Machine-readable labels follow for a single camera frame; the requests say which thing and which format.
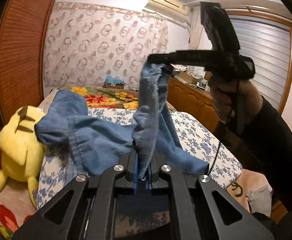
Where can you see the right hand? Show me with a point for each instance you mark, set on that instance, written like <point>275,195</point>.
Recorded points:
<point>230,98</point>

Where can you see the brown wooden dresser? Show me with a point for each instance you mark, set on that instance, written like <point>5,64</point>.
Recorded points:
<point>196,102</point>

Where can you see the blue white floral quilt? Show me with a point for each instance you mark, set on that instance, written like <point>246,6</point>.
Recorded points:
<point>194,138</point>

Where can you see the white wall air conditioner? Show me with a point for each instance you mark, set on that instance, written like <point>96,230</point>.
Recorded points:
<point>171,8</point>

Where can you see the cardboard box on dresser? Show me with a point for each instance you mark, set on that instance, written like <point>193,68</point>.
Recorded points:
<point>189,77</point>

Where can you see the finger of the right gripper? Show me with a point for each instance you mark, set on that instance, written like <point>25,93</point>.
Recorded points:
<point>199,58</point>

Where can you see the brown louvered wardrobe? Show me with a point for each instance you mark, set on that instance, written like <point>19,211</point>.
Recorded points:
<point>23,25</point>

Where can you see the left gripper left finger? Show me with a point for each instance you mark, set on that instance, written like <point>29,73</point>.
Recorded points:
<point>85,208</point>

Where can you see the cardboard box with blue cloth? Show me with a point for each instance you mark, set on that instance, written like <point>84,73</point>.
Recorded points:
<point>113,82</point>

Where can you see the grey window blind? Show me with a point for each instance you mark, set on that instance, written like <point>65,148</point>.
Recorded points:
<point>268,44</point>

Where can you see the circle patterned sheer curtain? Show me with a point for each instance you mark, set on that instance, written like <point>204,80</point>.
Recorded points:
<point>86,42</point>

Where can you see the blue denim jeans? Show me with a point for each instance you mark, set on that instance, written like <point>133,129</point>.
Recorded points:
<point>96,144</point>

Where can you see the right forearm black sleeve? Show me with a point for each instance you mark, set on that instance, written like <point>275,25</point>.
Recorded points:
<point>269,139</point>

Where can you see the yellow plush toy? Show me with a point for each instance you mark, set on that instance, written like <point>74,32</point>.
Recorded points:
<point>22,154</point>

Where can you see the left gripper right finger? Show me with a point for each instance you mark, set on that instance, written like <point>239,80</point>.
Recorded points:
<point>199,208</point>

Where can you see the floral fleece blanket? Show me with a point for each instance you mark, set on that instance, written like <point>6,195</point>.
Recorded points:
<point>250,189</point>

